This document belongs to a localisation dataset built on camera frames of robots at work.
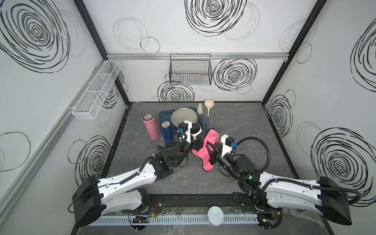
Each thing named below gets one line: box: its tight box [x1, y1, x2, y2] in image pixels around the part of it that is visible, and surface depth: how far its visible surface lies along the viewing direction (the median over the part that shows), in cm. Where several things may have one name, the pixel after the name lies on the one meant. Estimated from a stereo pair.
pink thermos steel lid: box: [142, 112, 160, 141], surface depth 86 cm
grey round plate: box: [170, 107, 199, 127], surface depth 113 cm
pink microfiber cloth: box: [191, 128, 220, 172], surface depth 67 cm
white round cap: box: [207, 205, 225, 227], surface depth 67 cm
